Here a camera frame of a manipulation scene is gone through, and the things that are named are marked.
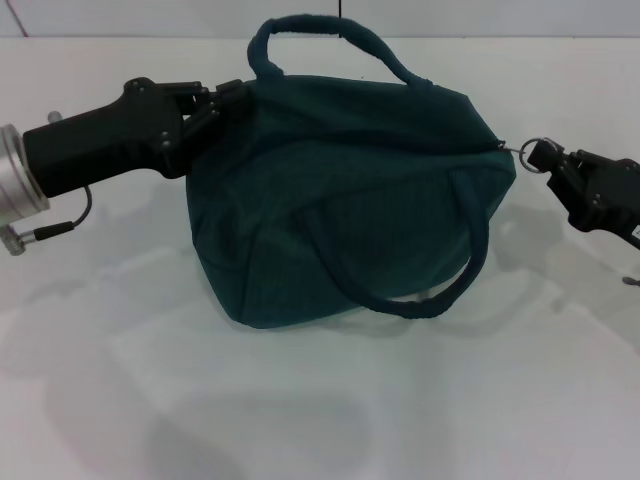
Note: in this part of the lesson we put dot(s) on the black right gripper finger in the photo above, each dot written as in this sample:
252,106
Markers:
570,187
550,155

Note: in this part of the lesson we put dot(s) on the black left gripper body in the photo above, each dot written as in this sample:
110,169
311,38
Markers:
110,145

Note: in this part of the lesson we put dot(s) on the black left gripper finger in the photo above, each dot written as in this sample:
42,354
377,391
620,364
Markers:
210,130
215,92

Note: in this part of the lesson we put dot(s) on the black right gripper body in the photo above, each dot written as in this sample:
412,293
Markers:
610,200

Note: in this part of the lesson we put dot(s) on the dark teal insulated lunch bag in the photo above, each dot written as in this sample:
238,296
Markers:
350,200

